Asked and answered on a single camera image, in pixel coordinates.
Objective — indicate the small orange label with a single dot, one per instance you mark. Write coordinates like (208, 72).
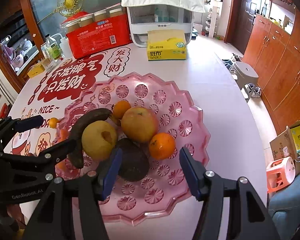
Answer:
(61, 166)

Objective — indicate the pink plastic stool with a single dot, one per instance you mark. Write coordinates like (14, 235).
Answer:
(280, 174)

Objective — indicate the dark avocado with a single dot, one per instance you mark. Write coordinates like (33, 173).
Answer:
(135, 164)

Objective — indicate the wooden cabinet wall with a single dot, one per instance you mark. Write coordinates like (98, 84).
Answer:
(275, 56)

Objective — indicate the drinking glass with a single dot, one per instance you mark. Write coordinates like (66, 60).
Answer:
(48, 64)

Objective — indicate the clear plastic bottle green label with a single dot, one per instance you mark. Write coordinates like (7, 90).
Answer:
(53, 47)

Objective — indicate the small orange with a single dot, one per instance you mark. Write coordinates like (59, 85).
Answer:
(53, 123)

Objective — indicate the red paper cup package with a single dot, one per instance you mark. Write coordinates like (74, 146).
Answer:
(94, 32)

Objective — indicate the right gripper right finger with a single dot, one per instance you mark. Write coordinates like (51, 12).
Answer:
(194, 173)

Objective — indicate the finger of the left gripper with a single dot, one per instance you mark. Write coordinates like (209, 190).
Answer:
(29, 123)
(59, 152)

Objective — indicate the yellow pear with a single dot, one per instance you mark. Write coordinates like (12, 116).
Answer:
(98, 140)

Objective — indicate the red apple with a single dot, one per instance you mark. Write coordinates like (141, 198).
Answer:
(139, 124)

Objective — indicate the mandarin orange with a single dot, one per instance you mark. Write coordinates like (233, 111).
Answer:
(120, 108)
(161, 146)

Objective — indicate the dark overripe banana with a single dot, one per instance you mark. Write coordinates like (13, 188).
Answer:
(76, 132)

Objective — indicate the yellow flat box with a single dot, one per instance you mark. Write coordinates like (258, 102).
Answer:
(36, 70)

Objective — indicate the white countertop appliance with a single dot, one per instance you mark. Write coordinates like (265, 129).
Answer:
(156, 17)

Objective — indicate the white round stool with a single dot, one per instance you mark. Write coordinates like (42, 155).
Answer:
(247, 78)

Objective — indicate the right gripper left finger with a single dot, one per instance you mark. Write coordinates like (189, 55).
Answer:
(107, 173)

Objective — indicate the white squeeze bottle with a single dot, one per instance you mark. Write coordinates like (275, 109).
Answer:
(63, 42)

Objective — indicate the yellow tissue box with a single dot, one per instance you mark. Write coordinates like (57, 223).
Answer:
(165, 45)

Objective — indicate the cardboard box on floor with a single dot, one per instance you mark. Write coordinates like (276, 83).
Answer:
(287, 144)

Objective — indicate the printed pink tablecloth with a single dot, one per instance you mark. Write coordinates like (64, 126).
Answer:
(235, 148)

